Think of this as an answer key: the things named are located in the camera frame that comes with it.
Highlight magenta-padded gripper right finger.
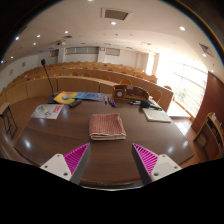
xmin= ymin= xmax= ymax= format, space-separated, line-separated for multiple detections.
xmin=131 ymin=142 xmax=183 ymax=186

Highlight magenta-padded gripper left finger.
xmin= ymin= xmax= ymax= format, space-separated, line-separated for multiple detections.
xmin=39 ymin=142 xmax=91 ymax=186

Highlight red white checkered towel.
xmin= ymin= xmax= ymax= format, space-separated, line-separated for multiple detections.
xmin=88 ymin=112 xmax=127 ymax=141

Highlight white closed book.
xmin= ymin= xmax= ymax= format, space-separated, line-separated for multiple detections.
xmin=142 ymin=107 xmax=173 ymax=123

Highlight black handheld microphone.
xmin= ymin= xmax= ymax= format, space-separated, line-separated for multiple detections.
xmin=139 ymin=99 xmax=163 ymax=110

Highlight black remote control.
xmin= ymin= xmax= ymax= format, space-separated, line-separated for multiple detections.
xmin=68 ymin=98 xmax=83 ymax=108

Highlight white printed poster sheet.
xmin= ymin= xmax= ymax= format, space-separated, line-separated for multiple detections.
xmin=30 ymin=103 xmax=65 ymax=120

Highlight wooden desk organizer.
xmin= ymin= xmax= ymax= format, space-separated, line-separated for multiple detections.
xmin=112 ymin=84 xmax=150 ymax=103

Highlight wooden shelf unit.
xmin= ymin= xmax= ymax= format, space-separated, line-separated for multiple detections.
xmin=192 ymin=112 xmax=224 ymax=161

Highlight rows of wooden lecture seats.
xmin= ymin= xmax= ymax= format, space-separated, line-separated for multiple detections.
xmin=0 ymin=60 xmax=175 ymax=111

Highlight black gooseneck desk microphone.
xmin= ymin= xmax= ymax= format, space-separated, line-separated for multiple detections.
xmin=40 ymin=58 xmax=60 ymax=104

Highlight large bright window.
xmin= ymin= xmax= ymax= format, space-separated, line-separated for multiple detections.
xmin=154 ymin=54 xmax=209 ymax=118

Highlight small wooden side desk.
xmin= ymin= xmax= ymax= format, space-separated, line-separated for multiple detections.
xmin=0 ymin=101 xmax=19 ymax=140

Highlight recessed ceiling lights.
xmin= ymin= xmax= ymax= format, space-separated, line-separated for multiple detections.
xmin=13 ymin=20 xmax=214 ymax=73

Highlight square ceiling air vent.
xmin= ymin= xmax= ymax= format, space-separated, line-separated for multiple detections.
xmin=101 ymin=7 xmax=133 ymax=22

